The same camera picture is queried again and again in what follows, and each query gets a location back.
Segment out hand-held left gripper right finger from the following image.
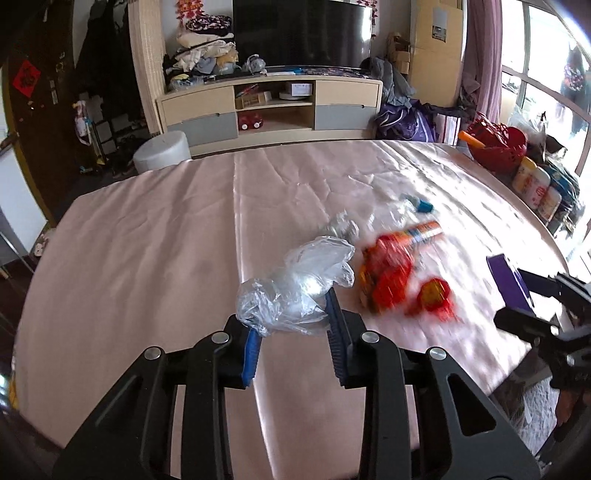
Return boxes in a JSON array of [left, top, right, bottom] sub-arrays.
[[323, 288, 541, 480]]

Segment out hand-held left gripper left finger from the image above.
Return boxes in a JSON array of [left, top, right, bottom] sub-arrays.
[[53, 315, 264, 480]]

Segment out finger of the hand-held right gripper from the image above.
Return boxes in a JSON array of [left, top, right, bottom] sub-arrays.
[[517, 268, 578, 301], [493, 308, 562, 345]]

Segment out purple packet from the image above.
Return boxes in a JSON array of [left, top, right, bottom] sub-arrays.
[[486, 253, 536, 311]]

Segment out puffy clear plastic bag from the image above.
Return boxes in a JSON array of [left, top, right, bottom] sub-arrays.
[[235, 235, 356, 337]]

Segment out large red snack packet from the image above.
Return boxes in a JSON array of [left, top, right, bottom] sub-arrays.
[[360, 233, 416, 315]]

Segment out small red snack packet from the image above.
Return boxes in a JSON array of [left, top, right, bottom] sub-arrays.
[[405, 277, 456, 322]]

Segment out blue packet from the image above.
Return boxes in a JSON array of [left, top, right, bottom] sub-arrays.
[[549, 161, 581, 223]]

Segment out clear bottle blue cap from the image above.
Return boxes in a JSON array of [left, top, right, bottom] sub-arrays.
[[323, 198, 416, 241]]

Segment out orange striped tube wrapper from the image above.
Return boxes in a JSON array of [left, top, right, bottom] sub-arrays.
[[397, 220, 445, 248]]

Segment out red plastic basket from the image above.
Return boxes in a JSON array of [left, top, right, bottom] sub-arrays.
[[466, 113, 528, 174]]

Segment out small blue wrapper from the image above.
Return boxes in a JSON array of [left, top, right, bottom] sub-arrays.
[[404, 194, 436, 214]]

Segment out striped paper bag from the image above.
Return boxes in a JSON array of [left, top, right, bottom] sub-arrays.
[[434, 115, 463, 144]]

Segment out purple bag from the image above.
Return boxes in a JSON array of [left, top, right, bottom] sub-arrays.
[[374, 104, 437, 143]]

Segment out white round stool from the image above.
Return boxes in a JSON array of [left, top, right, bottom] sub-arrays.
[[133, 130, 192, 176]]

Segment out window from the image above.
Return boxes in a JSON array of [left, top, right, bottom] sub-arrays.
[[501, 0, 591, 241]]

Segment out pink curtain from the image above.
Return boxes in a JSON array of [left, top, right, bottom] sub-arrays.
[[462, 0, 504, 126]]

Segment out beige television cabinet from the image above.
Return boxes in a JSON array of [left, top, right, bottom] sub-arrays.
[[157, 74, 384, 158]]

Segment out white flat box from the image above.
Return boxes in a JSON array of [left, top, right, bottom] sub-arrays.
[[279, 82, 315, 100]]

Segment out grey clothing heap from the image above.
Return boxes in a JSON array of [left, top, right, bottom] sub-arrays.
[[369, 56, 417, 108]]

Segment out shoe rack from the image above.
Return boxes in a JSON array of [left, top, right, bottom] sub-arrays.
[[76, 92, 140, 177]]

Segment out stack of small boxes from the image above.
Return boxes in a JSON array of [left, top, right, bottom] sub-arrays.
[[388, 32, 412, 75]]

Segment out black television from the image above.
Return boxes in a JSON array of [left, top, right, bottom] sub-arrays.
[[232, 0, 374, 70]]

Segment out pile of folded clothes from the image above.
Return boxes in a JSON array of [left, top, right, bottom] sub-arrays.
[[163, 14, 241, 90]]

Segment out beige woven panel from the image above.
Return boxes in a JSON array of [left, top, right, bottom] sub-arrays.
[[128, 0, 168, 136]]

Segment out dark hanging coats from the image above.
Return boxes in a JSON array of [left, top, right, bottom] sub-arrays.
[[76, 0, 136, 121]]

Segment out red diamond door sign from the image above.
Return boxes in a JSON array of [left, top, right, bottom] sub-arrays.
[[13, 59, 40, 97]]

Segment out red hanging wall decoration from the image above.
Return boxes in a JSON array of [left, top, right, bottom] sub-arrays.
[[175, 0, 209, 22]]

